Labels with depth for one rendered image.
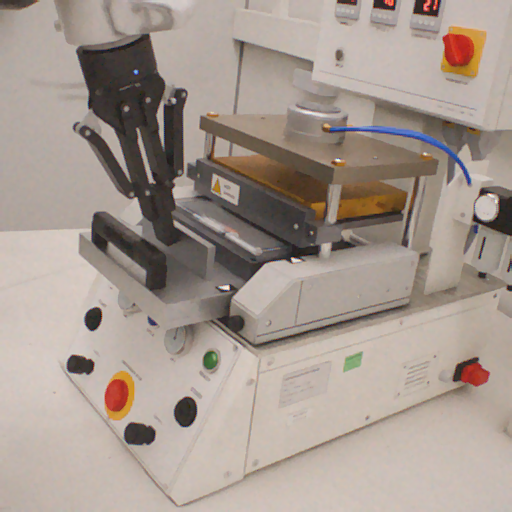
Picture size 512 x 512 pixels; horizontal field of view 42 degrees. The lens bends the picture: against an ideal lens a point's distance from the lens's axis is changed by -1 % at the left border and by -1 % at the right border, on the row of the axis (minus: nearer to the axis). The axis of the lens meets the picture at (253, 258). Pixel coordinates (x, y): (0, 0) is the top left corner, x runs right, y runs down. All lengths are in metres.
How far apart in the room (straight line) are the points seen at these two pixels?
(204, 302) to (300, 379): 0.15
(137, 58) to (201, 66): 1.74
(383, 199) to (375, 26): 0.26
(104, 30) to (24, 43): 1.61
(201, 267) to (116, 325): 0.19
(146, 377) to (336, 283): 0.26
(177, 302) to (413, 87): 0.45
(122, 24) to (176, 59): 1.73
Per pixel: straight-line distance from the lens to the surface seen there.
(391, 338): 0.87
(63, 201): 2.40
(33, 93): 2.29
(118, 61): 0.68
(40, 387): 0.96
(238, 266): 0.77
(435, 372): 0.99
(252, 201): 0.83
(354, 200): 0.82
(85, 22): 0.66
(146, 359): 0.84
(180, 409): 0.76
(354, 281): 0.78
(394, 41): 0.97
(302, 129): 0.85
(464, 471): 0.92
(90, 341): 0.94
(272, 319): 0.71
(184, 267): 0.78
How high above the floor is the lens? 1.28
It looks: 22 degrees down
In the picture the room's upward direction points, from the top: 7 degrees clockwise
